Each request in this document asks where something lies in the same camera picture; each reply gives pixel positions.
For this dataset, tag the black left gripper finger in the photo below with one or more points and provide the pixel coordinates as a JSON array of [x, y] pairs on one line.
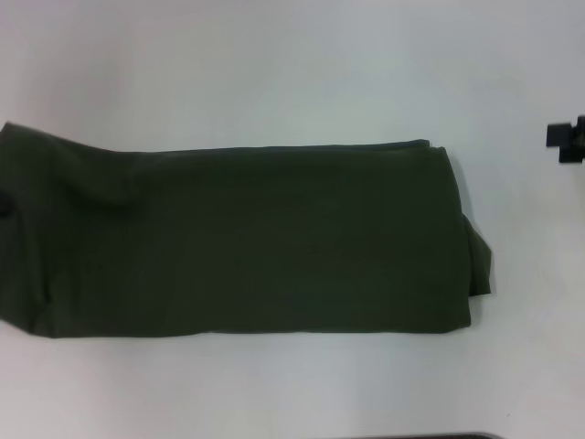
[[5, 206]]

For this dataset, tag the dark green printed t-shirt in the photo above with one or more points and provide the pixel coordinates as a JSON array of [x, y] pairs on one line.
[[251, 228]]

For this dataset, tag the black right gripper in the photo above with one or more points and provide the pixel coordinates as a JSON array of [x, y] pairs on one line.
[[581, 135]]

